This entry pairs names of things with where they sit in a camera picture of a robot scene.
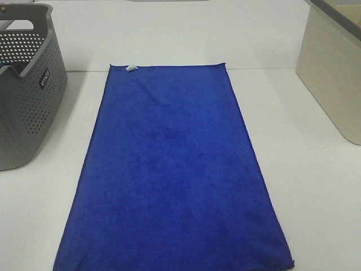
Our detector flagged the blue microfibre towel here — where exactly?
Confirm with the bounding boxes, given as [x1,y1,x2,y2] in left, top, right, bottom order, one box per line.
[54,63,294,270]

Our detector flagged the grey perforated plastic basket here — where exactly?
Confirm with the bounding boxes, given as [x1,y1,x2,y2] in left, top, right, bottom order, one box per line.
[1,3,68,170]

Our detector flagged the beige storage bin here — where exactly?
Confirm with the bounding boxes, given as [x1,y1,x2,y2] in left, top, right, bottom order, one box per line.
[296,1,360,145]

